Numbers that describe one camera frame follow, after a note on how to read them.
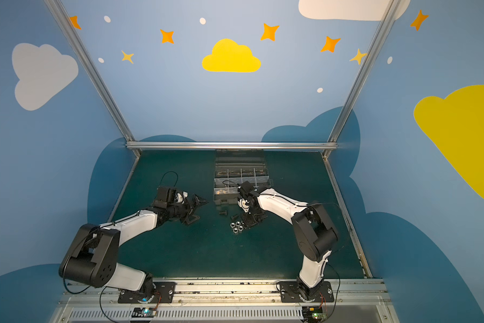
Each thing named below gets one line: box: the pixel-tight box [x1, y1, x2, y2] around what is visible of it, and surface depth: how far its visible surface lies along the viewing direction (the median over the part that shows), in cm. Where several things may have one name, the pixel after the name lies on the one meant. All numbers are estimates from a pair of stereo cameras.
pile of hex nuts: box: [229, 220, 247, 234], surface depth 93 cm
